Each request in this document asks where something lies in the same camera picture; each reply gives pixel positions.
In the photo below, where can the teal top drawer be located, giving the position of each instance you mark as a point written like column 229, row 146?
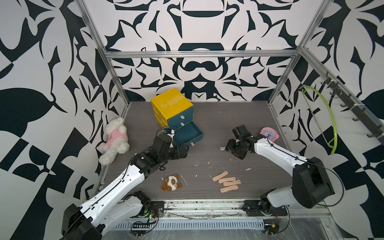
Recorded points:
column 187, row 111

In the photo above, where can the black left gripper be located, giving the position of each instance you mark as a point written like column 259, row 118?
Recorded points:
column 178, row 155

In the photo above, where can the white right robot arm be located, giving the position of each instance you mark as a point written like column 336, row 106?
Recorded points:
column 310, row 180

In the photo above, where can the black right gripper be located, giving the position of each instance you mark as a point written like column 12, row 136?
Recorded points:
column 228, row 146

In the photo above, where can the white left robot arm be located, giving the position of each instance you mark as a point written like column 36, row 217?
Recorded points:
column 115, row 203

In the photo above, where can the brown white plush toy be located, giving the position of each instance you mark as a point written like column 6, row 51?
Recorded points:
column 171, row 183

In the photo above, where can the black wall hook rack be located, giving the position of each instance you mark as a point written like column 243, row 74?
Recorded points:
column 351, row 102

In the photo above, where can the yellow drawer cabinet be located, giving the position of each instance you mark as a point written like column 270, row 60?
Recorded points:
column 168, row 104

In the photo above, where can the green toy bow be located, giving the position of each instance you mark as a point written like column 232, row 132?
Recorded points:
column 323, row 115

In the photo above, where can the white plush dog pink shirt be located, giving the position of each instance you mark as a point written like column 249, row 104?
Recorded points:
column 117, row 142

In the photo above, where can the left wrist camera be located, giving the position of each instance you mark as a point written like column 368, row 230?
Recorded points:
column 171, row 133

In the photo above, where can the pink alarm clock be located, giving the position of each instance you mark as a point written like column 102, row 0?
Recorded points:
column 270, row 133

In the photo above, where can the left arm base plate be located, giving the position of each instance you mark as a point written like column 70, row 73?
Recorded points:
column 151, row 209

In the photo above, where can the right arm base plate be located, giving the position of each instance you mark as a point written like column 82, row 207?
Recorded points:
column 258, row 208

